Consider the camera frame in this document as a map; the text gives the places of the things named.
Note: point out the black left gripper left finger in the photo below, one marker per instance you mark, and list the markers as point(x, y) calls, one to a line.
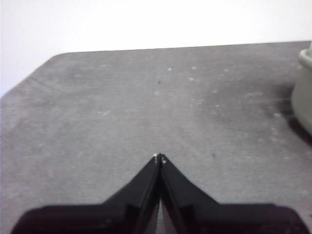
point(122, 217)

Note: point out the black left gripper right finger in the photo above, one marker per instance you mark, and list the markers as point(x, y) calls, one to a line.
point(207, 217)

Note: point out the pale green electric pot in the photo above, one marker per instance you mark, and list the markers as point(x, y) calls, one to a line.
point(303, 97)

